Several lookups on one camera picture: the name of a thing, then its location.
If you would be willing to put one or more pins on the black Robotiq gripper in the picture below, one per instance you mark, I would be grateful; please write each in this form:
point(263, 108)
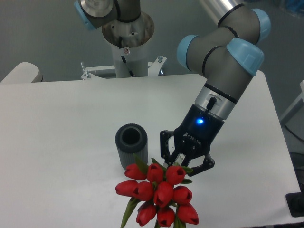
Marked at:
point(193, 139)

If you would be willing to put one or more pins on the red tulip bouquet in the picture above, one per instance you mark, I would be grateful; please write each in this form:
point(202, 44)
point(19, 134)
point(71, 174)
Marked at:
point(158, 193)

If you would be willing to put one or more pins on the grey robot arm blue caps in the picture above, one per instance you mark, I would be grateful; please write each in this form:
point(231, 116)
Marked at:
point(228, 58)

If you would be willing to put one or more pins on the dark grey ribbed vase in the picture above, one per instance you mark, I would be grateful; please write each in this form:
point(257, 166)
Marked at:
point(131, 138)

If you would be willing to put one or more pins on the white furniture at right edge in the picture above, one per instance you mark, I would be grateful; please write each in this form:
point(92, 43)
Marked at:
point(294, 107)

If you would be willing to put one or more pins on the black box at table edge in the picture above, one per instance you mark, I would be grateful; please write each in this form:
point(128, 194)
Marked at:
point(295, 203)

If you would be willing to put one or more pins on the beige chair backrest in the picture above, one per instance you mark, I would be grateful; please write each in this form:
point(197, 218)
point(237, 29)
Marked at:
point(24, 72)

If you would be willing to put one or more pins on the black gripper cable connector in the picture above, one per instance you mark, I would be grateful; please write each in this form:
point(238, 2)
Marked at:
point(210, 104)

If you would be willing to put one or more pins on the white metal base bracket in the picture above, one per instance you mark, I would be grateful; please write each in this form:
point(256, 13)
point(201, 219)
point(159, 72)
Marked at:
point(155, 69)

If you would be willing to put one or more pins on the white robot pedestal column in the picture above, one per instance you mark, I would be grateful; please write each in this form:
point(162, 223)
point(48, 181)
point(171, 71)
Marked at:
point(130, 61)

